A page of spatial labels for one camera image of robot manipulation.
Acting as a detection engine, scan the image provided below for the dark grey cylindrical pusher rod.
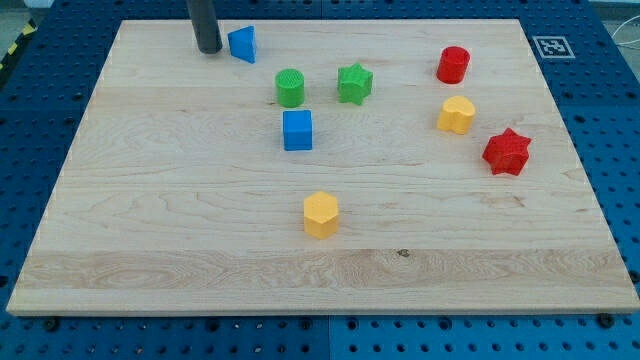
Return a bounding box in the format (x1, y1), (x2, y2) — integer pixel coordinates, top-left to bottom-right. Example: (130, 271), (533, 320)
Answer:
(186, 0), (222, 54)

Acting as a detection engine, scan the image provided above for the blue triangle block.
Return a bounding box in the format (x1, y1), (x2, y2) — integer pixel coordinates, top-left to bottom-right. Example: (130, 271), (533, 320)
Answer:
(227, 25), (257, 64)

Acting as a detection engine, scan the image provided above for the green cylinder block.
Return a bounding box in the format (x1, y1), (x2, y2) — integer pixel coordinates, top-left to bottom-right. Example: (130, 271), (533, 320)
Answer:
(275, 68), (305, 108)

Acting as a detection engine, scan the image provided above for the blue cube block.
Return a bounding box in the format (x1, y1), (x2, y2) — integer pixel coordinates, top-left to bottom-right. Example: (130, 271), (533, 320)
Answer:
(282, 110), (313, 151)

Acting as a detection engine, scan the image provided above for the green star block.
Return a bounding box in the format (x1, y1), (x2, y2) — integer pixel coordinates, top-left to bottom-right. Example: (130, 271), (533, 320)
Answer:
(337, 63), (373, 105)

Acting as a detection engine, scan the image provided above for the yellow black hazard tape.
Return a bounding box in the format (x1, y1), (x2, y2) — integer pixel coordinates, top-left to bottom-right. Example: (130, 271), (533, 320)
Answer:
(1, 18), (38, 74)

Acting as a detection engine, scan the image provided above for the light wooden board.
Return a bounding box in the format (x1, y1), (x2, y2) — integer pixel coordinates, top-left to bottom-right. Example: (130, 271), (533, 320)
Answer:
(7, 19), (639, 316)

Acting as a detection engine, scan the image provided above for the yellow hexagon block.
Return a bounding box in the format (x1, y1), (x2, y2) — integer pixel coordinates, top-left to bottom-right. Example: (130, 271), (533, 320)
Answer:
(303, 191), (339, 239)

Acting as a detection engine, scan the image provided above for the red cylinder block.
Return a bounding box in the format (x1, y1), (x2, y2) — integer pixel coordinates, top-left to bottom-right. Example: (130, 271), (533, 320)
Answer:
(436, 46), (471, 84)

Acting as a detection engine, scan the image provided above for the yellow heart block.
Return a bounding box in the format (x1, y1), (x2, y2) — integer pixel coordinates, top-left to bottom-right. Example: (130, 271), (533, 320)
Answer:
(436, 96), (476, 135)

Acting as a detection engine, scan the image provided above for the red star block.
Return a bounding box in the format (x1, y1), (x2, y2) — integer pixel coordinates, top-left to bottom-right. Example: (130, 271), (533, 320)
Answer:
(482, 128), (532, 176)

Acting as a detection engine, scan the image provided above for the white fiducial marker tag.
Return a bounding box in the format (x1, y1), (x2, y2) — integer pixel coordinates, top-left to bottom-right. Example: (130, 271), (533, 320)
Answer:
(533, 35), (575, 59)

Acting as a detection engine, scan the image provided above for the white cable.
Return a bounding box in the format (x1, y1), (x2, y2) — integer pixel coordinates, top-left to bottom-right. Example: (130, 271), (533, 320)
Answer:
(610, 14), (640, 51)

